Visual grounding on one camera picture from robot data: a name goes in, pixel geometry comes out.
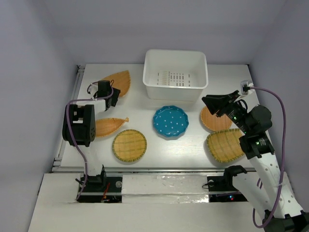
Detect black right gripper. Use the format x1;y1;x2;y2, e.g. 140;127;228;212
201;89;252;134

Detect orange fan-shaped woven plate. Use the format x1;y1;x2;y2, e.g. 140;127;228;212
102;70;131;98

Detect blue polka dot ceramic plate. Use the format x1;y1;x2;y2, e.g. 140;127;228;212
153;105;189;138

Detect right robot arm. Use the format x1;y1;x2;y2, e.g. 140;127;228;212
202;91;309;232

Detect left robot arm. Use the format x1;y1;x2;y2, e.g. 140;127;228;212
62;80;121;192

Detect white plastic bin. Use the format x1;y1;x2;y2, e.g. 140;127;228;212
142;49;208;102

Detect round orange woven plate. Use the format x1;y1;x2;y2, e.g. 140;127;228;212
200;106;232;131

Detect orange fish-shaped woven plate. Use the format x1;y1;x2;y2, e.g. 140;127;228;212
96;117;129;138

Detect yellow fan-shaped bamboo plate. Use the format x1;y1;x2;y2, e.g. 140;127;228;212
206;129;244;163

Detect round green-rimmed bamboo plate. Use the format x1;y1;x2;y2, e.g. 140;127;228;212
112;130;147;162

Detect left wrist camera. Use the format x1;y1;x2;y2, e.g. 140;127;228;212
86;82;98;96

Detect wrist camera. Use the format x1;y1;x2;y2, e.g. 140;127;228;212
86;82;98;96
240;80;254;95

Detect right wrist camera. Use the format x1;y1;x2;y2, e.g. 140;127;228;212
240;80;254;95

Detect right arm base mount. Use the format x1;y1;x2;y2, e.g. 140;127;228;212
202;165;247;203

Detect aluminium side rail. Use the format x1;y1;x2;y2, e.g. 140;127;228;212
50;64;85;173

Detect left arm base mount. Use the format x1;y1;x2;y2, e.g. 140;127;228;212
75;168;123;203

